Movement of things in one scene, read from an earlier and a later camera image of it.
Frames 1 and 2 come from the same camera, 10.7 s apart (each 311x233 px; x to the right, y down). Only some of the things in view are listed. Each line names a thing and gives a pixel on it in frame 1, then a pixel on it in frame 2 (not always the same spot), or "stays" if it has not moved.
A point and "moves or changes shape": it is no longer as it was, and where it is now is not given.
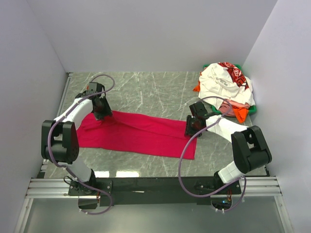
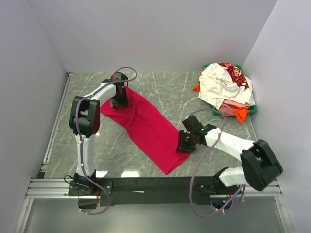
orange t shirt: (241, 112) stays
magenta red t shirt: (136, 135) moves or changes shape
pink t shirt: (224, 107) stays
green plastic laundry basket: (253, 108) stays
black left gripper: (107, 111) to (123, 102)
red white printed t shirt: (237, 77) stays
